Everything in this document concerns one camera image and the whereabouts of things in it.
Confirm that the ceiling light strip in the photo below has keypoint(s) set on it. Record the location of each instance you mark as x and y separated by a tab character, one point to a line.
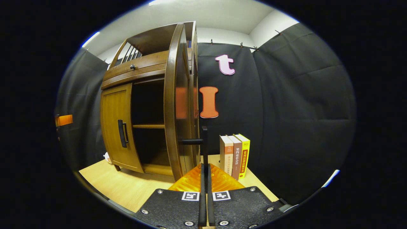
90	39

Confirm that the white plush toy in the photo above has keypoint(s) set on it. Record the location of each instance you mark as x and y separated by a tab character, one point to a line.
107	158

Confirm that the brown standing book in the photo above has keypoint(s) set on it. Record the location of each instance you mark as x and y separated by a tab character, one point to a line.
237	159

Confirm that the wooden cabinet door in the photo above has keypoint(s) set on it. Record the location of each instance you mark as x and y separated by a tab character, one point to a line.
111	127
173	95

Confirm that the wooden double-door shoe cabinet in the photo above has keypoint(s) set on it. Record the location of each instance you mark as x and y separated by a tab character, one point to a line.
152	38

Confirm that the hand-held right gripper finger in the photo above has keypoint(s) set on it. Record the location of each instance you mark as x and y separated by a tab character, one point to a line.
202	203
210	206

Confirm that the wooden drawer with black knob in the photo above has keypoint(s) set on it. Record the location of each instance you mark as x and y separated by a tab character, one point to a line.
146	63

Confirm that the wooden inner shelf board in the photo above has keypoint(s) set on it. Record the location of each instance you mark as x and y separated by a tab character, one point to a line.
148	126

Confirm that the beige and orange book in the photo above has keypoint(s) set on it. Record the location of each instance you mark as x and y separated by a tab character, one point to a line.
226	152

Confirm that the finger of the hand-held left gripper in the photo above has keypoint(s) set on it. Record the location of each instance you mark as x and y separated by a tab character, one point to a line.
65	120

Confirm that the black backdrop cloth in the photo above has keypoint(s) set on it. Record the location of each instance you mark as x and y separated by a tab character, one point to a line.
302	111

